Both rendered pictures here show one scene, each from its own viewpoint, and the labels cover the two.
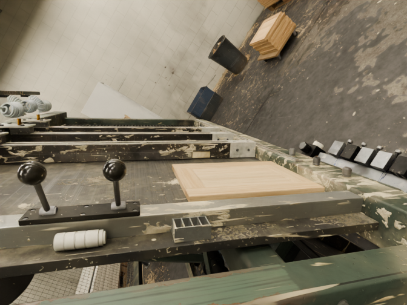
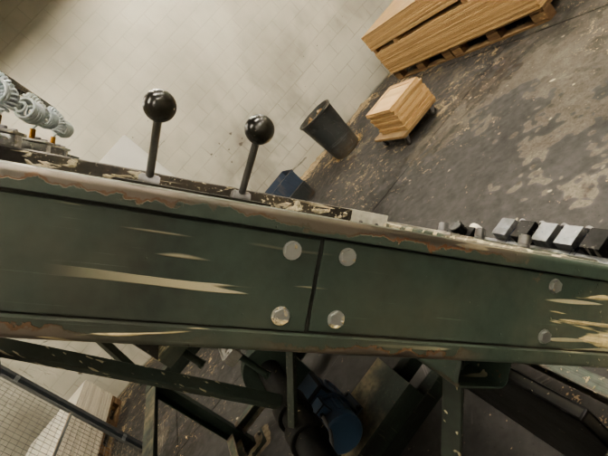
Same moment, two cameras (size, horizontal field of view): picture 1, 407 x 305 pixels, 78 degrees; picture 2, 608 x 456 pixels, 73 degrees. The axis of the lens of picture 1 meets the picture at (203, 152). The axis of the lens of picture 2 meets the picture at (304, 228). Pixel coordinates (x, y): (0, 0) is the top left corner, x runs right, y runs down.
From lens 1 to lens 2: 0.27 m
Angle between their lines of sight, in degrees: 10
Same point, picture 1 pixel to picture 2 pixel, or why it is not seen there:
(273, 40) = (402, 113)
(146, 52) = (205, 107)
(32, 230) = not seen: hidden behind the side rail
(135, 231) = not seen: hidden behind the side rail
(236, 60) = (341, 138)
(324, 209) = not seen: hidden behind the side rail
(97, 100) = (117, 162)
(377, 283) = (594, 267)
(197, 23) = (289, 79)
